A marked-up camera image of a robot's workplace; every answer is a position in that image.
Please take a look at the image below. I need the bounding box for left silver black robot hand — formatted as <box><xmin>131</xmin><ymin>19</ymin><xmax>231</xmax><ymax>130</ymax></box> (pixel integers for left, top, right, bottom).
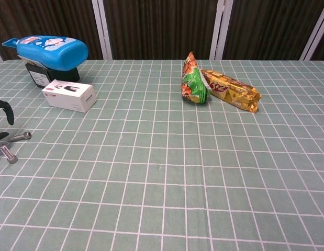
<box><xmin>0</xmin><ymin>98</ymin><xmax>15</xmax><ymax>143</ymax></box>

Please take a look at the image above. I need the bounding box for silver bolt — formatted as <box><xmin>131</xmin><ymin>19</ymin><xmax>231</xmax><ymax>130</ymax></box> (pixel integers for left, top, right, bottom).
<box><xmin>0</xmin><ymin>144</ymin><xmax>19</xmax><ymax>165</ymax></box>
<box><xmin>7</xmin><ymin>131</ymin><xmax>32</xmax><ymax>143</ymax></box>

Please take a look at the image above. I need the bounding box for white product box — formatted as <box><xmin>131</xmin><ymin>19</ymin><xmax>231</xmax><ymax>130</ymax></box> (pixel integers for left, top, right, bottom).
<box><xmin>41</xmin><ymin>79</ymin><xmax>97</xmax><ymax>113</ymax></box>

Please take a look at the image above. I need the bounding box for black cardboard box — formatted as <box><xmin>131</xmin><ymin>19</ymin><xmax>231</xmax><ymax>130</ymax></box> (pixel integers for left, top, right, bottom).
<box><xmin>25</xmin><ymin>62</ymin><xmax>81</xmax><ymax>89</ymax></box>

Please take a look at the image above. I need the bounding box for blue cartoon print bottle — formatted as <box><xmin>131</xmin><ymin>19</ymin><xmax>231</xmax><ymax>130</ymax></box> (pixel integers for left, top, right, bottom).
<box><xmin>1</xmin><ymin>35</ymin><xmax>89</xmax><ymax>72</ymax></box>

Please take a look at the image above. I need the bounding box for dark slatted partition panel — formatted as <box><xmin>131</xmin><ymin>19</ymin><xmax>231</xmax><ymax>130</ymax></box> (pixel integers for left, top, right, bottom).
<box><xmin>222</xmin><ymin>0</ymin><xmax>324</xmax><ymax>61</ymax></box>
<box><xmin>103</xmin><ymin>0</ymin><xmax>220</xmax><ymax>60</ymax></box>
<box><xmin>0</xmin><ymin>0</ymin><xmax>104</xmax><ymax>61</ymax></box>

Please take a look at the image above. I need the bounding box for green checked tablecloth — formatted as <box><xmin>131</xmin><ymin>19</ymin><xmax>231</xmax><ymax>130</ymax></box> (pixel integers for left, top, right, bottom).
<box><xmin>0</xmin><ymin>59</ymin><xmax>324</xmax><ymax>251</ymax></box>

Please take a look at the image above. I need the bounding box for green snack bag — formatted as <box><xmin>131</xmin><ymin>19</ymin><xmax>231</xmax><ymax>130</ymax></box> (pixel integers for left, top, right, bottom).
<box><xmin>180</xmin><ymin>51</ymin><xmax>211</xmax><ymax>106</ymax></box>

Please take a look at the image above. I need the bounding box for golden cracker pack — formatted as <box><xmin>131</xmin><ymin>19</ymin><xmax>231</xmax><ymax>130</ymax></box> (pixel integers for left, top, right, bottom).
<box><xmin>200</xmin><ymin>68</ymin><xmax>262</xmax><ymax>114</ymax></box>

